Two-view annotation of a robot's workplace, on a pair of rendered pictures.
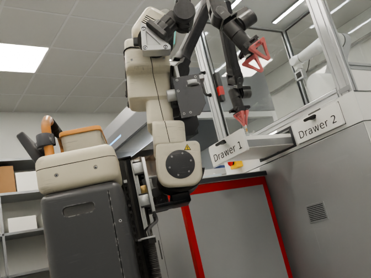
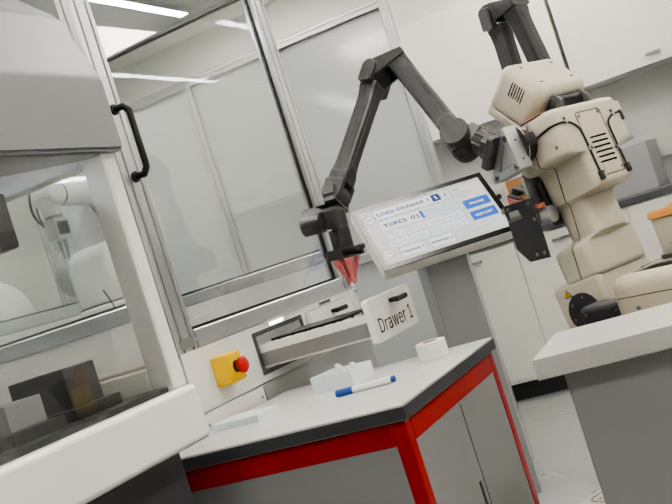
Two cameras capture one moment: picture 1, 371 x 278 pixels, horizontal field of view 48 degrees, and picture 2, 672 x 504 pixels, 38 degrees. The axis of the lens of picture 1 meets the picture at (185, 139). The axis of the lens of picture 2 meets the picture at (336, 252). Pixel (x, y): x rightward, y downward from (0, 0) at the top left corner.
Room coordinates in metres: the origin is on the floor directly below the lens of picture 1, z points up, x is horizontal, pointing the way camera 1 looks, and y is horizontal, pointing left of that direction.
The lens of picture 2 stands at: (3.44, 1.94, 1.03)
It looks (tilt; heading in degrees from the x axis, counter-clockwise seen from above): 1 degrees up; 239
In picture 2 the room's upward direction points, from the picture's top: 18 degrees counter-clockwise
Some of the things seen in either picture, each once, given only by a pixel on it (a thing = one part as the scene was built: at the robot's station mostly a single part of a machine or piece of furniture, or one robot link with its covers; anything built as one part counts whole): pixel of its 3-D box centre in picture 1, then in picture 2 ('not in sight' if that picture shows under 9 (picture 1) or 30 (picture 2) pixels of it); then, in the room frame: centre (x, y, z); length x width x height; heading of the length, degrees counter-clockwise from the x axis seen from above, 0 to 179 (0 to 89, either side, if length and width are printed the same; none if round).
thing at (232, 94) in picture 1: (235, 94); (334, 219); (2.07, -0.31, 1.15); 0.07 x 0.06 x 0.07; 124
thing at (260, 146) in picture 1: (259, 148); (322, 336); (2.18, -0.37, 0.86); 0.40 x 0.26 x 0.06; 124
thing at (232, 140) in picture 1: (227, 148); (391, 312); (2.06, -0.20, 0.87); 0.29 x 0.02 x 0.11; 34
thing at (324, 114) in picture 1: (317, 123); (333, 321); (1.98, -0.64, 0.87); 0.29 x 0.02 x 0.11; 34
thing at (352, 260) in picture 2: (243, 117); (346, 267); (2.07, -0.32, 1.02); 0.07 x 0.07 x 0.09; 35
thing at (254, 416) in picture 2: not in sight; (246, 418); (2.57, -0.11, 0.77); 0.13 x 0.09 x 0.02; 121
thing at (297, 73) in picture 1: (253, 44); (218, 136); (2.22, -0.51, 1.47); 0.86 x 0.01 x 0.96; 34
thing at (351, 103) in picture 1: (336, 138); (154, 379); (2.48, -0.88, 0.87); 1.02 x 0.95 x 0.14; 34
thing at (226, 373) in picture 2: (235, 162); (229, 368); (2.50, -0.26, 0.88); 0.07 x 0.05 x 0.07; 34
